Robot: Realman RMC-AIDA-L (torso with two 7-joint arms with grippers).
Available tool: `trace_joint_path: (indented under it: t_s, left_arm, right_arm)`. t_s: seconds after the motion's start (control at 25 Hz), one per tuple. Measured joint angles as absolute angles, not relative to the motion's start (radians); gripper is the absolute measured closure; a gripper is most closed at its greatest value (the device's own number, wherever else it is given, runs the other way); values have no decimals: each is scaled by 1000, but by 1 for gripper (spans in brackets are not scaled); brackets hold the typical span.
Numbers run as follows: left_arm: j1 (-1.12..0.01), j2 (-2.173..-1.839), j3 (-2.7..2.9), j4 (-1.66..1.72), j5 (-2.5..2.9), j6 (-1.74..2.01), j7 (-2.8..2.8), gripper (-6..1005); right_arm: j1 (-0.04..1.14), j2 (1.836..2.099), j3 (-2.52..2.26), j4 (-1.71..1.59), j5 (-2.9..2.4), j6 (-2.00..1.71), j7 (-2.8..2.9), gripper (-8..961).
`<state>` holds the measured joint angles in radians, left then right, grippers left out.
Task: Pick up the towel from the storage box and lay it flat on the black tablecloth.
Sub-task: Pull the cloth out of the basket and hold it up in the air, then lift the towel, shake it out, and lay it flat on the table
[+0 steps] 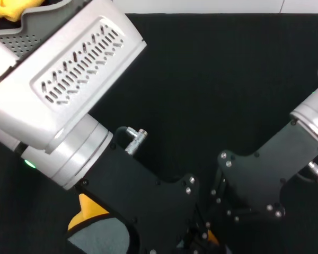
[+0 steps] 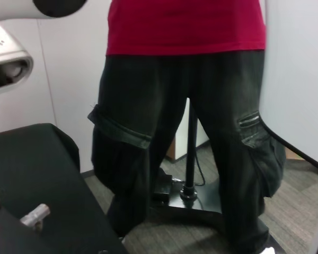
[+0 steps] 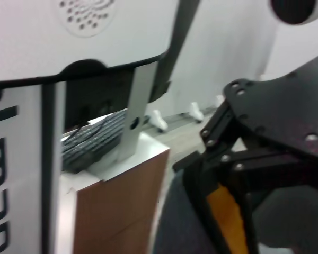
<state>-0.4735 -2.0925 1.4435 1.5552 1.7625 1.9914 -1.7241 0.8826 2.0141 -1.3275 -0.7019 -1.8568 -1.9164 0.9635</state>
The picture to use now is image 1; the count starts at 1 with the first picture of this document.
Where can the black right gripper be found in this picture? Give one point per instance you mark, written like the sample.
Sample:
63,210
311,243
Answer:
259,174

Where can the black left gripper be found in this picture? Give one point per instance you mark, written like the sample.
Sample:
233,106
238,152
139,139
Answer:
148,201

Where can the grey yellow black-edged towel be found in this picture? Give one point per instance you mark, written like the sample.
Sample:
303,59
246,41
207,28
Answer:
95,232

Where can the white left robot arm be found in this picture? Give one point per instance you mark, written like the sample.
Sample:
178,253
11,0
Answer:
63,84

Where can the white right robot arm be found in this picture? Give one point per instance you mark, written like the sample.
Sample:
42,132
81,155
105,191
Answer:
312,119

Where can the grey perforated storage box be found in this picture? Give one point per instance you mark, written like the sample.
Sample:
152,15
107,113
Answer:
42,16

